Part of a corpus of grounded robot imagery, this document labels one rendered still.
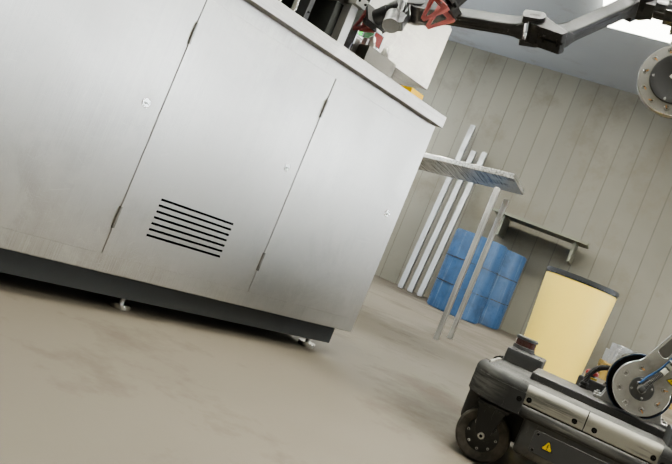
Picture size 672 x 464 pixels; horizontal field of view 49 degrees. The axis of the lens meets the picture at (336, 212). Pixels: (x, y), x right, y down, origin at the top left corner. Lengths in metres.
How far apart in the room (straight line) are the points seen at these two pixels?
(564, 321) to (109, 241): 2.86
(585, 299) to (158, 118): 2.87
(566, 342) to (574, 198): 4.58
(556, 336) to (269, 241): 2.36
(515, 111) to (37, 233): 7.57
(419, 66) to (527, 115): 5.60
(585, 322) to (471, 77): 5.37
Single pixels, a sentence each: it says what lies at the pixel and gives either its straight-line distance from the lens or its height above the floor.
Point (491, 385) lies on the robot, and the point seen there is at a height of 0.20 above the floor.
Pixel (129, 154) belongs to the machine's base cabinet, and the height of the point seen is 0.39.
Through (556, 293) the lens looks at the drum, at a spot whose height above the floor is 0.52.
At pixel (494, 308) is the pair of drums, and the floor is 0.21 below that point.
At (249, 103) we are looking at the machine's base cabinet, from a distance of 1.98.
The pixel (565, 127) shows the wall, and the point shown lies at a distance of 8.81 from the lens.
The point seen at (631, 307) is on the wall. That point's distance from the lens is 8.52.
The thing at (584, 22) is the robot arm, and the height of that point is 1.29.
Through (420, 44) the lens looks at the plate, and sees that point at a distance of 3.33.
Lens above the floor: 0.44
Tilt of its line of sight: 1 degrees up
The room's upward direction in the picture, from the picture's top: 22 degrees clockwise
